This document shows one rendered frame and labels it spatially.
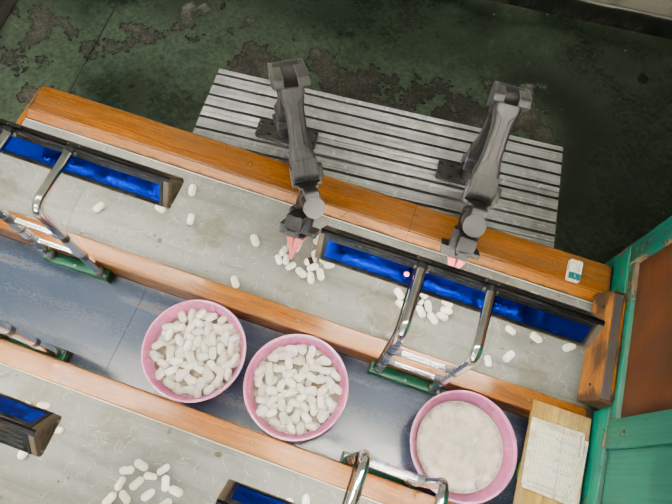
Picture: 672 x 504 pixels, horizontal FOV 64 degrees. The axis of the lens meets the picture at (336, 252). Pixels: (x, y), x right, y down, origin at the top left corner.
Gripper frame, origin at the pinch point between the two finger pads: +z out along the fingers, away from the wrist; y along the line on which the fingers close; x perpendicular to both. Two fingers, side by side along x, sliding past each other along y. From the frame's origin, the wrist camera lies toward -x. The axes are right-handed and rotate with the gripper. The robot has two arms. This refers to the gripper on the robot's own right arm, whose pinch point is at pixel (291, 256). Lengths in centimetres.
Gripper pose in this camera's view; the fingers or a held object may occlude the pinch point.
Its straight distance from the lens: 151.2
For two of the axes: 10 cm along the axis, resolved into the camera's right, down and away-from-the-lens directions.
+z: -2.8, 9.1, 3.1
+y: 9.4, 3.2, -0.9
